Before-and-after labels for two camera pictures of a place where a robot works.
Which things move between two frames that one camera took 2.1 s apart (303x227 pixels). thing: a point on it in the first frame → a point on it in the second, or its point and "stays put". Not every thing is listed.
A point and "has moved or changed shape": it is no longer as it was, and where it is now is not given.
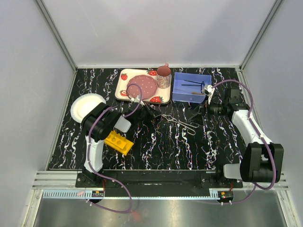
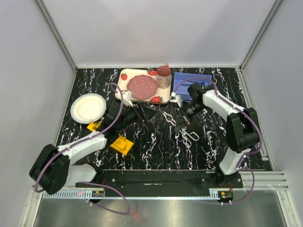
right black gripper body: (206, 108) → (182, 115)
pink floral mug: (164, 76) stays put
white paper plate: (84, 104) stays put
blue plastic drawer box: (190, 87) stays put
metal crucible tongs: (189, 127) has moved or changed shape
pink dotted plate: (148, 85) stays put
